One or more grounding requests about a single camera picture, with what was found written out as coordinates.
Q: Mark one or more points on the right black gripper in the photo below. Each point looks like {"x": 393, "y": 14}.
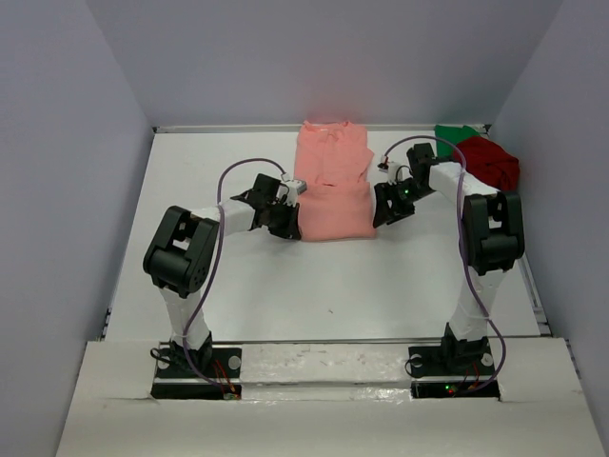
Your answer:
{"x": 383, "y": 213}

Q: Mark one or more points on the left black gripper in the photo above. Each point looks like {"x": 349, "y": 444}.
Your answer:
{"x": 290, "y": 228}

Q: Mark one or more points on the pink t shirt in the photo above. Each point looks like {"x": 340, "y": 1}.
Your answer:
{"x": 334, "y": 160}

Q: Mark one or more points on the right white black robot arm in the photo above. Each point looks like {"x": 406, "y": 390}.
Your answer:
{"x": 490, "y": 242}

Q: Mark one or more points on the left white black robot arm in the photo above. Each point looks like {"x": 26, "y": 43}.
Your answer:
{"x": 183, "y": 257}

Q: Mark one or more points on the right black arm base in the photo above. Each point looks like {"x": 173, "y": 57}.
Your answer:
{"x": 432, "y": 378}

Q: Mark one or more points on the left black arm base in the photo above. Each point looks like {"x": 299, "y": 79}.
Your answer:
{"x": 174, "y": 378}

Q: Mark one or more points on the green t shirt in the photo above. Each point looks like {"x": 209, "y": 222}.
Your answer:
{"x": 453, "y": 135}

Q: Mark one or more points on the red t shirt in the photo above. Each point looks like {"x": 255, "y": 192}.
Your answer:
{"x": 490, "y": 163}

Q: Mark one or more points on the white foam front panel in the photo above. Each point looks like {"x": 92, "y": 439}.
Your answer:
{"x": 329, "y": 400}

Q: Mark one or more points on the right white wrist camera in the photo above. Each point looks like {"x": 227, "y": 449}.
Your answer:
{"x": 395, "y": 172}

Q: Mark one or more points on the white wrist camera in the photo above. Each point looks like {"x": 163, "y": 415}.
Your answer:
{"x": 395, "y": 172}
{"x": 291, "y": 188}

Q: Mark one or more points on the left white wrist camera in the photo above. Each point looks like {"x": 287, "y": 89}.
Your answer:
{"x": 291, "y": 188}

